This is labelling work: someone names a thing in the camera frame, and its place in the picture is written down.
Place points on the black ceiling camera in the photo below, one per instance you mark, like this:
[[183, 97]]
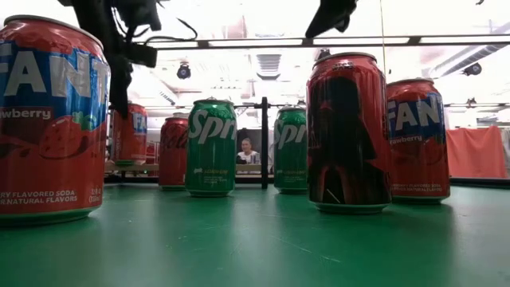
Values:
[[183, 71], [473, 69]]

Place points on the green table mat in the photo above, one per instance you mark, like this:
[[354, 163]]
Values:
[[255, 247]]

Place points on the black aluminium table frame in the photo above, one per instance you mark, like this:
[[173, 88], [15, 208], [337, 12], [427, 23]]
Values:
[[478, 181]]

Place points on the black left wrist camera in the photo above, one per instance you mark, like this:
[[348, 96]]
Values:
[[142, 55]]

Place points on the person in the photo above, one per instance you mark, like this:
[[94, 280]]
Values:
[[248, 156]]

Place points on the red Fanta strawberry can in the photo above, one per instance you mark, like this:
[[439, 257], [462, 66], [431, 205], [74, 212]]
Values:
[[137, 143], [422, 159], [52, 159]]

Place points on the ceiling air vent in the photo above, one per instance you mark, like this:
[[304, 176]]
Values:
[[269, 65]]

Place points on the red Coca-Cola can black script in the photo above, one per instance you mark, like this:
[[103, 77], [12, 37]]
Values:
[[173, 159]]

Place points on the black shelf end post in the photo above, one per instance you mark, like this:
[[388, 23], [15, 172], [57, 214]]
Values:
[[264, 159]]

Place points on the green Sprite can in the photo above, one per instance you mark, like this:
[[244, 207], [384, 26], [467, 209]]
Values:
[[290, 159], [211, 159]]

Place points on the red Star Wars Coca-Cola can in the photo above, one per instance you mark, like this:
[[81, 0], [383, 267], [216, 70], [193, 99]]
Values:
[[346, 139]]

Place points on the orange cloth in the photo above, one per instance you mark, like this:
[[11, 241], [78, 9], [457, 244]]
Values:
[[476, 153]]

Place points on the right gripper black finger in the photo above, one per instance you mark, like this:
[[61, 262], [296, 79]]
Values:
[[330, 16]]

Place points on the overhead rig crossbar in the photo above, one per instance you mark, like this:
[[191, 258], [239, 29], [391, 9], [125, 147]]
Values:
[[414, 40]]

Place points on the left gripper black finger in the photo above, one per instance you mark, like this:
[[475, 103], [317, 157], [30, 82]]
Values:
[[120, 87]]

